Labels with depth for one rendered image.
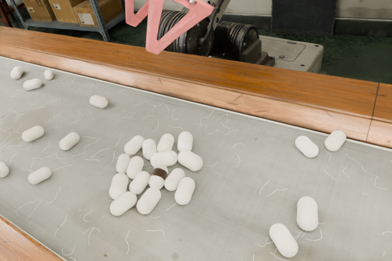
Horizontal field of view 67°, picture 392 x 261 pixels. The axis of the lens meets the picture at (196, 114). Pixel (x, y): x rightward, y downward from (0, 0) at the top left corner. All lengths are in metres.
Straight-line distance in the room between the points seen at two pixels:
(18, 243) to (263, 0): 2.27
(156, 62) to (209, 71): 0.12
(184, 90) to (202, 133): 0.11
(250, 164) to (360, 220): 0.14
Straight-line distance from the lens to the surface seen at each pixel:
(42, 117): 0.62
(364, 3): 2.36
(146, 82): 0.58
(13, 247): 0.40
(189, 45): 0.71
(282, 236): 0.33
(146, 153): 0.42
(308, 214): 0.34
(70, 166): 0.48
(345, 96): 0.49
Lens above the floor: 1.05
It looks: 39 degrees down
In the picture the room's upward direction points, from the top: 11 degrees counter-clockwise
